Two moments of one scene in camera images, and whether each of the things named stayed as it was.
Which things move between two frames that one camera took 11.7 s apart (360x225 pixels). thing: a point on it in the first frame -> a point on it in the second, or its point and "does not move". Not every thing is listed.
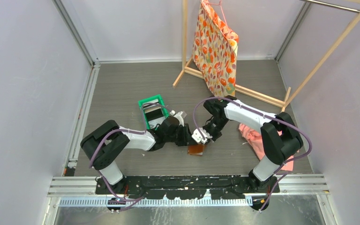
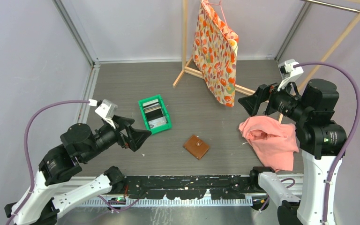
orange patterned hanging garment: (214, 50) does not move
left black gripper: (187, 138) -> (136, 137)
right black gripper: (214, 137) -> (252, 102)
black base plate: (220, 188) does not move
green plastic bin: (153, 111) does not move
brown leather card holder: (196, 150) does not move
